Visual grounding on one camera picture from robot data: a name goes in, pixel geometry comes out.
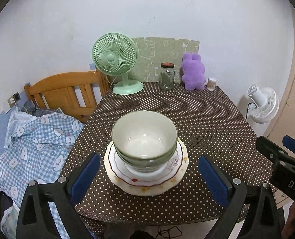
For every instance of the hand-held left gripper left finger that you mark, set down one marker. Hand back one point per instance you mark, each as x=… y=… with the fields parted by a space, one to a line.
x=86 y=175

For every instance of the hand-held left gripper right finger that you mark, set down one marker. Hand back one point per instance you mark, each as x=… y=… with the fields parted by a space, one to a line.
x=213 y=179

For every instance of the red floral plate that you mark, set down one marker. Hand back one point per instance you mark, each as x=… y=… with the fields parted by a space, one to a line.
x=127 y=176

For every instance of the grey-green floral bowl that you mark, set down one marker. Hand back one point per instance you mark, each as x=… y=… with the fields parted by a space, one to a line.
x=145 y=134
x=137 y=160
x=147 y=169

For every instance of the scalloped yellow floral plate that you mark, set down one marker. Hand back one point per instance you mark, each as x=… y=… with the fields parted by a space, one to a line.
x=150 y=191

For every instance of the person's right hand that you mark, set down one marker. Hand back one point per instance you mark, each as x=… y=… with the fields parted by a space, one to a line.
x=292 y=219

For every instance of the white fan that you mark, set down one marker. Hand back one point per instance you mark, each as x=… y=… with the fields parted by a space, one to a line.
x=264 y=104

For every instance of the blue checkered blanket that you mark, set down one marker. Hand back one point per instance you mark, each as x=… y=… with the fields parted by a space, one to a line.
x=32 y=159

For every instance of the brown polka dot tablecloth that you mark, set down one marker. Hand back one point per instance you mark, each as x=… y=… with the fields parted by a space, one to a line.
x=199 y=119

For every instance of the white dotted ruffled cloth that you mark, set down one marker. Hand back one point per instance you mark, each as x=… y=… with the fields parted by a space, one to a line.
x=19 y=127

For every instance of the grey cloth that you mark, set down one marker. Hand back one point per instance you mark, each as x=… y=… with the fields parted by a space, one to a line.
x=35 y=108

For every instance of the toothpick holder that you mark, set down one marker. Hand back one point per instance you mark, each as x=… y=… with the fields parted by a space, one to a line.
x=211 y=84

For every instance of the wooden headboard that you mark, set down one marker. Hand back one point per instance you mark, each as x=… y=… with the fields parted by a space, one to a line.
x=60 y=89

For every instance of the pale lace-trimmed cloth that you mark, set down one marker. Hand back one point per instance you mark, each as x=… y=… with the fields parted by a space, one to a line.
x=9 y=222

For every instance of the purple plush toy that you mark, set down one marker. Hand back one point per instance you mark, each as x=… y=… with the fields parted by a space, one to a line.
x=193 y=74

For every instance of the glass jar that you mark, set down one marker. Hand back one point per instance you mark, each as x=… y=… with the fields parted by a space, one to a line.
x=167 y=78

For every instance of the green desk fan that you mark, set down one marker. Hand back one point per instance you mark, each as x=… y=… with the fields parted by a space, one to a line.
x=112 y=54

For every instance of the white wall socket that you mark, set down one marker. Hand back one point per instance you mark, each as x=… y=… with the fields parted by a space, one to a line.
x=11 y=102

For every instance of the dark wall switch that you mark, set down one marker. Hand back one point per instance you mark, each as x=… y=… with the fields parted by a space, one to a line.
x=16 y=96

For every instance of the green patterned wall board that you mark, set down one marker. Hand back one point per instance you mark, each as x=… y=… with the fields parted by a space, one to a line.
x=159 y=49

